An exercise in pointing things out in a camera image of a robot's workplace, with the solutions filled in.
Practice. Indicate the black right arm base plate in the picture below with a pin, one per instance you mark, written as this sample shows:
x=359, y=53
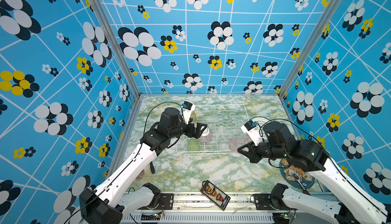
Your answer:
x=261, y=201

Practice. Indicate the striped ceramic bowl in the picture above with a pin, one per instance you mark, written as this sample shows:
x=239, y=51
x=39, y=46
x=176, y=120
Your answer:
x=206, y=136

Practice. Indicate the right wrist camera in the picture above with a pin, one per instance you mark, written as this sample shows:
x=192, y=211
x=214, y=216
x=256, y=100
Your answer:
x=250, y=128

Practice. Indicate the red soda can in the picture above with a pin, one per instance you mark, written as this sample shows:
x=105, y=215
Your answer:
x=140, y=175

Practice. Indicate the red handled ratchet wrench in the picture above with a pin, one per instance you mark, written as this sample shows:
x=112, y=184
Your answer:
x=296, y=177

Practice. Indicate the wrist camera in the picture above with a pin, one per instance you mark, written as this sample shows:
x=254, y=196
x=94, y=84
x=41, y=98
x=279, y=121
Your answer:
x=250, y=128
x=187, y=109

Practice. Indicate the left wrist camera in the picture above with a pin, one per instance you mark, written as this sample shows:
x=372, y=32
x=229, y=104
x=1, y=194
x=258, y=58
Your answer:
x=187, y=109

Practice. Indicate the aluminium corner post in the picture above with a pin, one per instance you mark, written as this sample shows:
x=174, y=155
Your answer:
x=108, y=31
x=309, y=45

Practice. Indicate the black connector box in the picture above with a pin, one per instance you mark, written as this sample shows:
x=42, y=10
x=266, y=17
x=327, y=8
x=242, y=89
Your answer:
x=215, y=195

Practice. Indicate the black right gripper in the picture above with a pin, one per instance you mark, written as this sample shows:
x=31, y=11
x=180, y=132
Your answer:
x=251, y=154

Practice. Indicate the aluminium corner post left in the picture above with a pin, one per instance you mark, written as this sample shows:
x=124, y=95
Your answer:
x=108, y=31

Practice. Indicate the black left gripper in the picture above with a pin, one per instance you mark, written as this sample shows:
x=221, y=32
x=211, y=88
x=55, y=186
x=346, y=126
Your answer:
x=198, y=132

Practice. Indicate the round cartoon coaster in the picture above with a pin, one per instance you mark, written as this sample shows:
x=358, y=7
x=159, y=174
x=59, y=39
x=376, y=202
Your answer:
x=288, y=170

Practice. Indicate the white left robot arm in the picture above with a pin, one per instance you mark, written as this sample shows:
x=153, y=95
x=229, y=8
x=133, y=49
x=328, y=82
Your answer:
x=108, y=203

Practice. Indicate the black screwdriver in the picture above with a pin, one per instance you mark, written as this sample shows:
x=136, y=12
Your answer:
x=152, y=168

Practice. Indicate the green glass cup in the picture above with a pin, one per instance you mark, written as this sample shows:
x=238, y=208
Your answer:
x=193, y=146

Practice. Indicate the aluminium corner post right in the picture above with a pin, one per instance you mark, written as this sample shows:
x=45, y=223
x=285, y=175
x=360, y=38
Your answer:
x=309, y=45

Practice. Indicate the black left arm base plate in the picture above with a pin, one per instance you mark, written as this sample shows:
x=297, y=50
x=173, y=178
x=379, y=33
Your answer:
x=165, y=202

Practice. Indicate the plain white plate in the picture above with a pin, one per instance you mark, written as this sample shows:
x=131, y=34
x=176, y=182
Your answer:
x=260, y=121

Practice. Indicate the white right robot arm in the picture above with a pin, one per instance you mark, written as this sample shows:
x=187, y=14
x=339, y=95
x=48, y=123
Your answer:
x=353, y=205

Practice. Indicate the pink glass cup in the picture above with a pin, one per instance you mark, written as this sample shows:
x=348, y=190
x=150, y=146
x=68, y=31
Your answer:
x=238, y=142

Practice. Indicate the yellow glass cup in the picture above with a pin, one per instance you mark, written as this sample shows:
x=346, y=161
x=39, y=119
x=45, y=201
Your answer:
x=193, y=117

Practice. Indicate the white wire dish rack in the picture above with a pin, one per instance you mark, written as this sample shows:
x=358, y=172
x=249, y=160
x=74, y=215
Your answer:
x=224, y=121

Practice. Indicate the aluminium front rail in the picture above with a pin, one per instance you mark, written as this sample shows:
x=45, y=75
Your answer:
x=197, y=209

